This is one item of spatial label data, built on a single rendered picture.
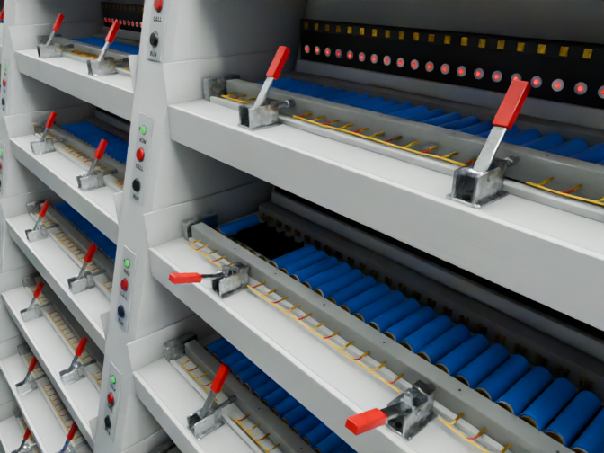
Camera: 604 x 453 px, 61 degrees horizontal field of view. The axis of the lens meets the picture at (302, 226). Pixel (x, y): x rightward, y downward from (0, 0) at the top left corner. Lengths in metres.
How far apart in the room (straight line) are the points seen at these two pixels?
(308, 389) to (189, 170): 0.36
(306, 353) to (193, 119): 0.30
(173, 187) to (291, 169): 0.26
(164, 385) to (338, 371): 0.35
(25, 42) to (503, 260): 1.17
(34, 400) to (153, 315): 0.68
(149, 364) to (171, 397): 0.08
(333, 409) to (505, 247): 0.22
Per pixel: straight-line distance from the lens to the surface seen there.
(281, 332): 0.55
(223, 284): 0.60
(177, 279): 0.57
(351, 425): 0.40
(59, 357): 1.21
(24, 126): 1.37
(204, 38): 0.71
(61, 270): 1.12
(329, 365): 0.51
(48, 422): 1.35
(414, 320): 0.54
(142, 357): 0.81
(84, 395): 1.10
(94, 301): 1.00
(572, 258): 0.35
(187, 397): 0.76
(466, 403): 0.46
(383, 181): 0.42
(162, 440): 0.94
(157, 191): 0.71
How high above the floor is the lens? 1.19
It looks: 15 degrees down
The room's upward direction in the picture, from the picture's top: 12 degrees clockwise
